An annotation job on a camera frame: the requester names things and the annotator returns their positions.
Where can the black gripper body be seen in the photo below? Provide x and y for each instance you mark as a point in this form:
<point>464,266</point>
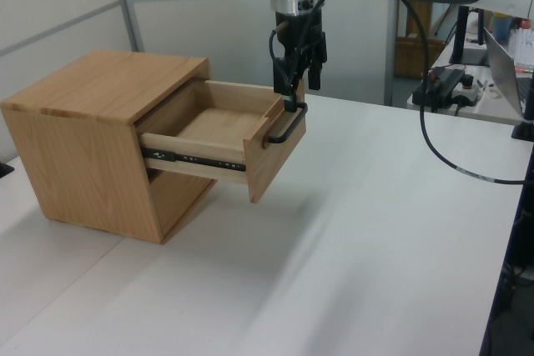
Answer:
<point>298,35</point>

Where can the grey partition post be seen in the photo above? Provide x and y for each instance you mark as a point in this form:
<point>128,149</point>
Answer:
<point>129,6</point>

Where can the emergency stop button box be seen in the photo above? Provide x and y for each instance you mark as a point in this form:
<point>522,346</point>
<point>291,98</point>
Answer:
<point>466,91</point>

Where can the black drawer slide rail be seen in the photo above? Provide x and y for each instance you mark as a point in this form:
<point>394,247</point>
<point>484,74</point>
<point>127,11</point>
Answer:
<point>192,159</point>

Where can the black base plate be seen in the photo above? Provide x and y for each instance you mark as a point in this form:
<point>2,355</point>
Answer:
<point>5,169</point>

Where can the silver laptop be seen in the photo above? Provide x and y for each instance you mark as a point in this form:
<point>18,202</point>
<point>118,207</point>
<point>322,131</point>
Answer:
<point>507,72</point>

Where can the scissors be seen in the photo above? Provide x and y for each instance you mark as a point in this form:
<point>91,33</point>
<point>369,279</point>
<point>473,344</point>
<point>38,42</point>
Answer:
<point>482,83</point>

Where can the wooden drawer cabinet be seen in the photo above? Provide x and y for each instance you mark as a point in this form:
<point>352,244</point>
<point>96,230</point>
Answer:
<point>83,143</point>

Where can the black monitor stand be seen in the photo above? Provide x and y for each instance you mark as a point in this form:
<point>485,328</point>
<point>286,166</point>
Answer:
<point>459,39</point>

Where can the black power box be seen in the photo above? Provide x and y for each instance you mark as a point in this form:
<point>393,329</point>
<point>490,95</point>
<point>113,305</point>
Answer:
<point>438,85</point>

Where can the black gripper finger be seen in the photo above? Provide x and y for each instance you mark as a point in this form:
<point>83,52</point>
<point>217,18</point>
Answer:
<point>315,72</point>
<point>285,78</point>

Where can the colourful cup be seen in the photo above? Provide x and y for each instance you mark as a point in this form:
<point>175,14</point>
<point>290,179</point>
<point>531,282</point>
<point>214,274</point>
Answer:
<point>501,28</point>

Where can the wooden crate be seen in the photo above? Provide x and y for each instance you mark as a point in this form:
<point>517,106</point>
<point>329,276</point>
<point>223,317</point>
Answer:
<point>417,58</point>

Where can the grey side desk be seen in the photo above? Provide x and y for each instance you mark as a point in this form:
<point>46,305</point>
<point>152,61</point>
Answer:
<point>488,108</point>

